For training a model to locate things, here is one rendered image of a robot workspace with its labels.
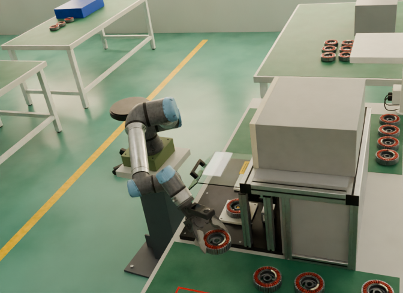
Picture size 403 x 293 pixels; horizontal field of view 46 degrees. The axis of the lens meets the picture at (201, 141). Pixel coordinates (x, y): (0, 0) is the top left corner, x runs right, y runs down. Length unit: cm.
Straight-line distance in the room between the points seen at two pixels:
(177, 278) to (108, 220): 169
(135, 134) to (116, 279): 132
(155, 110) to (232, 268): 77
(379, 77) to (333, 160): 176
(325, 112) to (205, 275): 81
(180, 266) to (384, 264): 82
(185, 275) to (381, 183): 106
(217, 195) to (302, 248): 57
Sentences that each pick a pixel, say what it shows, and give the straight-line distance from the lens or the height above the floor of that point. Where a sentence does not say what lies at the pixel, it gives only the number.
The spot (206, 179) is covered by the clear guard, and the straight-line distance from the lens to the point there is 198.
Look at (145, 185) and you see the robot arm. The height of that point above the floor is 110.
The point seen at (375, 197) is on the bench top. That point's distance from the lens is 238.
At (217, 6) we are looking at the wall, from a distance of 701.
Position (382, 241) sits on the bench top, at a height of 75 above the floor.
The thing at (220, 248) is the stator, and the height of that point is 94.
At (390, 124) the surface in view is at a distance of 291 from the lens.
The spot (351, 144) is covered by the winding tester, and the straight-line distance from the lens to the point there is 179.
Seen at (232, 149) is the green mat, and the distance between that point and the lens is 275.
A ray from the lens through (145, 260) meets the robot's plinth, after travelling 323.
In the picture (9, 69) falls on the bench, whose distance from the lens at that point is 484.
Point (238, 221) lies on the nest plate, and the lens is 219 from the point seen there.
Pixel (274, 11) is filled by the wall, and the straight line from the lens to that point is 680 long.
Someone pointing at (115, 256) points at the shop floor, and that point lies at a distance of 334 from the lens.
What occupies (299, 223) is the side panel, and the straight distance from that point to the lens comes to 192.
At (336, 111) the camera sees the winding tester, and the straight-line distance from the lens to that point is 188.
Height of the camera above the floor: 220
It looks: 31 degrees down
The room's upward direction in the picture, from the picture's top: 9 degrees counter-clockwise
